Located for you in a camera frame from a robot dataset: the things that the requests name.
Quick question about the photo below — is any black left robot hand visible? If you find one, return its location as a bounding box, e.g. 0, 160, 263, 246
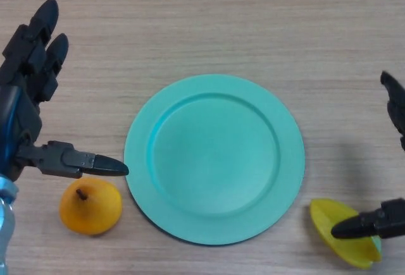
0, 0, 130, 183

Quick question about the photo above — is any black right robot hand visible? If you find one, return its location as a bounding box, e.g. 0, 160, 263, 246
330, 71, 405, 240

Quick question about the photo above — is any yellow starfruit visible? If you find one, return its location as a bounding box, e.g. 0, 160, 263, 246
309, 198, 383, 269

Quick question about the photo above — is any teal round plate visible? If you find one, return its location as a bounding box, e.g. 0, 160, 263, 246
124, 73, 306, 247

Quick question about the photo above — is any orange yellow pear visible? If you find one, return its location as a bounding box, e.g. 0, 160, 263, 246
59, 176, 123, 236

